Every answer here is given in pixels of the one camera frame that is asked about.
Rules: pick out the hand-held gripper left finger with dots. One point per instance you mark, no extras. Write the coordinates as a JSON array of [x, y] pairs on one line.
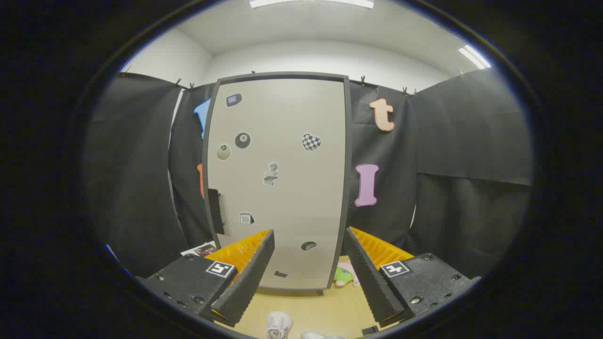
[[249, 278]]

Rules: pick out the long ceiling light panel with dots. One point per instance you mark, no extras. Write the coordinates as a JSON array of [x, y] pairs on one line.
[[311, 3]]

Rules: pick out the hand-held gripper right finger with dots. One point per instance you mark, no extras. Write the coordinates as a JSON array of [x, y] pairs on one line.
[[370, 282]]

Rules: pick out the light grey shoe cabinet door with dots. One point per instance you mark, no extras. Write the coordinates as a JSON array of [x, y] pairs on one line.
[[301, 212]]

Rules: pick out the white shoe with red logo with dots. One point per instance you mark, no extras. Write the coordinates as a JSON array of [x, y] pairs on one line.
[[279, 325]]

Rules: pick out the dark grey shoe cabinet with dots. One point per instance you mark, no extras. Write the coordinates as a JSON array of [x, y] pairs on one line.
[[349, 188]]

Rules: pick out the black backdrop cloth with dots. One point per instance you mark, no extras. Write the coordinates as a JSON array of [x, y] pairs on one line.
[[471, 141]]

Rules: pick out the pink and green plush toy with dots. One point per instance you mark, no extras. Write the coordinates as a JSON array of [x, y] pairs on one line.
[[344, 277]]

